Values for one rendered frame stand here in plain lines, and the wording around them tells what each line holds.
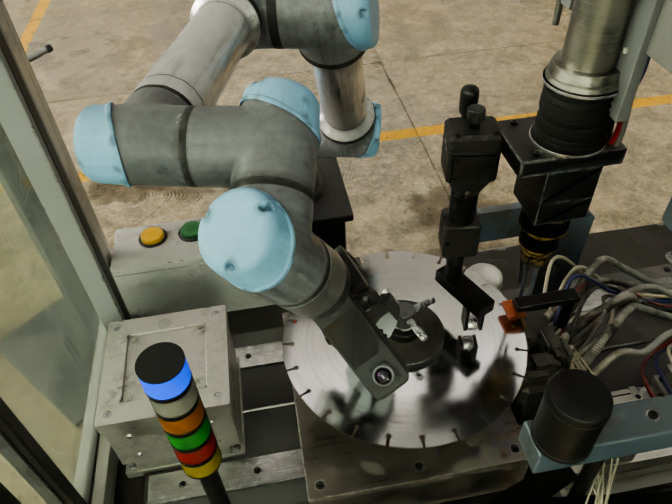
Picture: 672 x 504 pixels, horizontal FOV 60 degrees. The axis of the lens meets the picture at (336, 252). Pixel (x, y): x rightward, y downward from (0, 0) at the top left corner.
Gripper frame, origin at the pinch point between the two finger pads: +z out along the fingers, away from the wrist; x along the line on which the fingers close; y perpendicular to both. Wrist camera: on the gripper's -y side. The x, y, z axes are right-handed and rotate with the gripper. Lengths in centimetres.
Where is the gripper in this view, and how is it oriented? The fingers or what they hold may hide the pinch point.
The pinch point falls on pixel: (385, 336)
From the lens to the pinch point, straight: 76.0
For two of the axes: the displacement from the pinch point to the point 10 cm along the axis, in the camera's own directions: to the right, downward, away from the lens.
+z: 3.8, 3.2, 8.7
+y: -4.8, -7.3, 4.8
